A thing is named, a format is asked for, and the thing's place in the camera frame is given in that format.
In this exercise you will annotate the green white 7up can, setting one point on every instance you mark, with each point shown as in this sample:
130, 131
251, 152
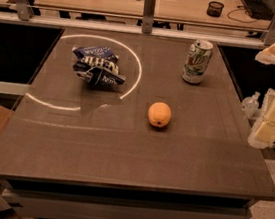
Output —
198, 57

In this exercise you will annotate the orange fruit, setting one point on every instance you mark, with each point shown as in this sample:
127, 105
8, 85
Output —
159, 114

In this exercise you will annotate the black keyboard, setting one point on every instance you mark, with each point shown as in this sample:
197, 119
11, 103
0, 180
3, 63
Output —
257, 9

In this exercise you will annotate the grey drawer cabinet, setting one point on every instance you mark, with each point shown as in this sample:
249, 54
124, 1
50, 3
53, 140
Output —
51, 201

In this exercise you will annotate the crumpled blue chip bag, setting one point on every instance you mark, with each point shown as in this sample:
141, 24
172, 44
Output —
98, 66

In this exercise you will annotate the grey metal bracket middle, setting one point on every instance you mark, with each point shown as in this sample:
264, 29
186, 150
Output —
148, 16

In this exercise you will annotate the black mesh pen cup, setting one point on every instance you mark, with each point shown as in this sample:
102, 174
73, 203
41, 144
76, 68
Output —
215, 9

